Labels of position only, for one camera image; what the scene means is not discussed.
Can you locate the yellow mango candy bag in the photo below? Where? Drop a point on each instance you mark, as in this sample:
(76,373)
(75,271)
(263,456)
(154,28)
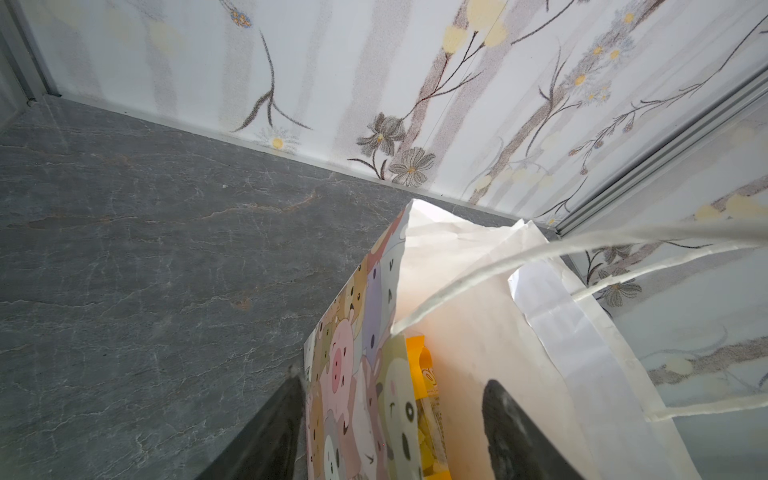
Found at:
(434,459)

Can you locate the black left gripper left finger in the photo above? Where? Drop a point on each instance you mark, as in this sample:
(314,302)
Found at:
(266,448)

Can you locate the white cartoon paper bag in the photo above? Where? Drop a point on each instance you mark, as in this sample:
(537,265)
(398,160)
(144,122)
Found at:
(639,353)

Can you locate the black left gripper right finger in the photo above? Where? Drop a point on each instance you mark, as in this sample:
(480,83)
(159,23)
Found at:
(517,448)

